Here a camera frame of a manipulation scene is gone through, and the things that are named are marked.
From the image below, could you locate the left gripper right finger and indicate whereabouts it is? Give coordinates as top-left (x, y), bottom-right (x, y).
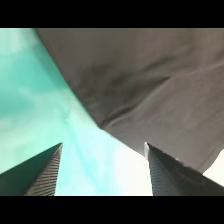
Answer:
top-left (143, 142), bottom-right (224, 197)

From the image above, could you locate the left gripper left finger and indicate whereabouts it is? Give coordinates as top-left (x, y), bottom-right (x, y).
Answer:
top-left (0, 142), bottom-right (64, 197)

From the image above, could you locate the grey garment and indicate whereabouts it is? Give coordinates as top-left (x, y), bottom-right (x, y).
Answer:
top-left (35, 27), bottom-right (224, 174)

